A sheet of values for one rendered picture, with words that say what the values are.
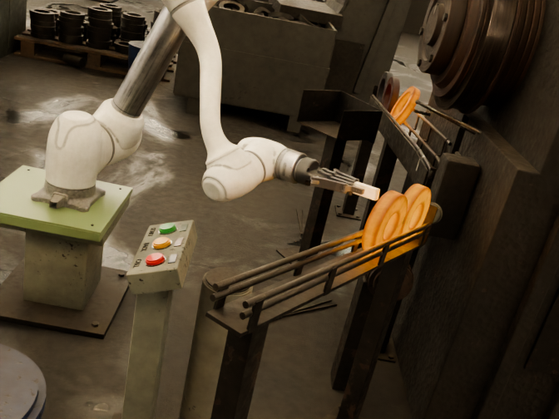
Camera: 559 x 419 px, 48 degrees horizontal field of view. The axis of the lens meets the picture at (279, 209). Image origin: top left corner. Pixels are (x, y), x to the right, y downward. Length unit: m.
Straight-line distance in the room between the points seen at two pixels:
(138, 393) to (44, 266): 0.70
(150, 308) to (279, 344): 0.84
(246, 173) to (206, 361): 0.49
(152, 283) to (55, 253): 0.82
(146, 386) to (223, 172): 0.56
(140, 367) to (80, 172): 0.71
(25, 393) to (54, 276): 0.92
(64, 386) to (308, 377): 0.75
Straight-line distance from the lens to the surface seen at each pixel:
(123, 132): 2.12
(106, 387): 1.94
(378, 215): 1.38
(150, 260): 1.34
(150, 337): 1.49
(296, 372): 2.10
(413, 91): 2.69
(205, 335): 1.51
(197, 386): 1.61
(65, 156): 1.99
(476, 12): 1.84
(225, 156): 1.64
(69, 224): 1.94
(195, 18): 1.79
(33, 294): 2.22
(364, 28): 4.88
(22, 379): 1.31
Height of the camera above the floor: 1.28
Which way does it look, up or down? 24 degrees down
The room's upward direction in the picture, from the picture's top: 12 degrees clockwise
